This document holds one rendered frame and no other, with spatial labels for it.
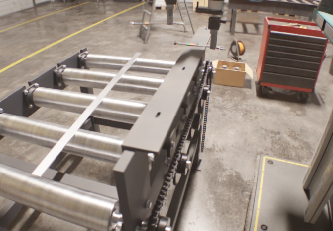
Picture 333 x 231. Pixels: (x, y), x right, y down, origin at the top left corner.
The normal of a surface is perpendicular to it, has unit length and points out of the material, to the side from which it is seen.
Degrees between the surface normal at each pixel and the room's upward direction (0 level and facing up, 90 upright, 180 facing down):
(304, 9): 90
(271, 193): 0
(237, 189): 0
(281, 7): 90
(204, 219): 0
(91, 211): 31
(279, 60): 90
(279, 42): 90
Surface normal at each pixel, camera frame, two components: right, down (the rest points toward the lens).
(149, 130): 0.00, -0.85
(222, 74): -0.28, 0.50
